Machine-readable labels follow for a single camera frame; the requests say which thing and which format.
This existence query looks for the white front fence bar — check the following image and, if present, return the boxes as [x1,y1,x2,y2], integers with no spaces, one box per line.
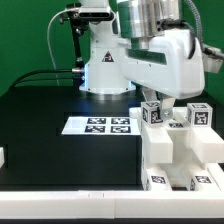
[0,191,224,219]

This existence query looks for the white chair back frame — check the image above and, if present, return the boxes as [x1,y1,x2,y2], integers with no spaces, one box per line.
[129,107,224,164]

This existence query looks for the black cables on table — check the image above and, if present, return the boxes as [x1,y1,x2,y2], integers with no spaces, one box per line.
[11,68,84,89]

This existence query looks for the grey cable loop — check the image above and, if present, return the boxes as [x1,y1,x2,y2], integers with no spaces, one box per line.
[46,8,78,87]

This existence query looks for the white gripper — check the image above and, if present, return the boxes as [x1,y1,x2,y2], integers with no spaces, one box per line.
[118,29,205,118]

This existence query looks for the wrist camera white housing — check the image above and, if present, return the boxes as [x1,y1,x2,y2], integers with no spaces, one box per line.
[202,44,224,73]

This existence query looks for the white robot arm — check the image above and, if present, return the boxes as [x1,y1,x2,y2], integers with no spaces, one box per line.
[80,0,205,99]

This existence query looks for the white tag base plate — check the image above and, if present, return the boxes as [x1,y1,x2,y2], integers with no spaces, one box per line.
[62,116,140,136]

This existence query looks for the black camera stand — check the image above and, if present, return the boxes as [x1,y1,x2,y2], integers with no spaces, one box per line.
[59,3,87,73]

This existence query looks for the white left fence piece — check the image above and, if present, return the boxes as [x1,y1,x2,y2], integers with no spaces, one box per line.
[0,147,5,168]

